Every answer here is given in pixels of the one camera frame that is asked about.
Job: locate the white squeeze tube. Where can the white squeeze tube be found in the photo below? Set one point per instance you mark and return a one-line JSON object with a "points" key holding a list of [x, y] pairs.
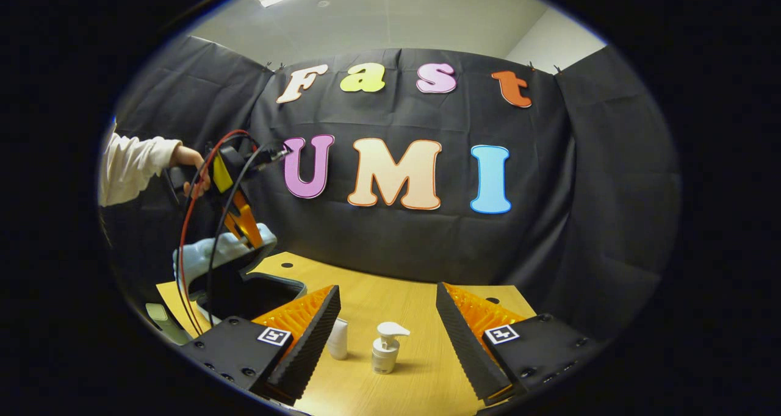
{"points": [[337, 340]]}

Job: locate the black backdrop cloth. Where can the black backdrop cloth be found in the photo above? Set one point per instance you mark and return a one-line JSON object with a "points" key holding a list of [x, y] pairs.
{"points": [[396, 245]]}

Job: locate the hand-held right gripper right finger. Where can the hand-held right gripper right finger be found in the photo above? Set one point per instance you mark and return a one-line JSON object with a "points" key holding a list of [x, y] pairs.
{"points": [[470, 349]]}

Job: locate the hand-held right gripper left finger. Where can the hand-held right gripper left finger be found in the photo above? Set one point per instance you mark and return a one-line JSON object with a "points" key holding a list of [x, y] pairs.
{"points": [[305, 349]]}

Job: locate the light blue suitcase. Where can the light blue suitcase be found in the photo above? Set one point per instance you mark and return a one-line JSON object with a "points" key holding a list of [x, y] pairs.
{"points": [[207, 254]]}

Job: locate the pale grey flat object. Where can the pale grey flat object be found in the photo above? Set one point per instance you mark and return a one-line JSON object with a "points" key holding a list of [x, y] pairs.
{"points": [[161, 321]]}

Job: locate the white pump bottle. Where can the white pump bottle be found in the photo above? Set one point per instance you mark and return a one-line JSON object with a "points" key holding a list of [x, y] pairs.
{"points": [[385, 352]]}

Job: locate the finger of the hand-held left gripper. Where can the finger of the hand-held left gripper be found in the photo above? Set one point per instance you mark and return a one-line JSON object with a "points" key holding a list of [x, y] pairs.
{"points": [[247, 224]]}

